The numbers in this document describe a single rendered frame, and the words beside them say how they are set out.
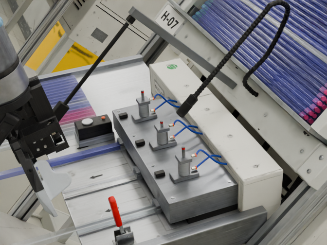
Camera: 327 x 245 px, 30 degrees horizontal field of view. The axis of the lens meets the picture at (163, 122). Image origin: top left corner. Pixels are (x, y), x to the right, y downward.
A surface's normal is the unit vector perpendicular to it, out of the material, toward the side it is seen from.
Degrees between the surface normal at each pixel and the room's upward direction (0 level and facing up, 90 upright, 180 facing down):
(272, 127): 90
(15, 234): 0
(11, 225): 0
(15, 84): 66
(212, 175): 45
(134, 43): 90
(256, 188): 90
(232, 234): 90
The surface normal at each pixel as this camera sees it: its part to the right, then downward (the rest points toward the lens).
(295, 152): -0.69, -0.43
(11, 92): 0.59, 0.37
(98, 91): -0.04, -0.84
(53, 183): 0.17, 0.00
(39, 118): 0.36, 0.50
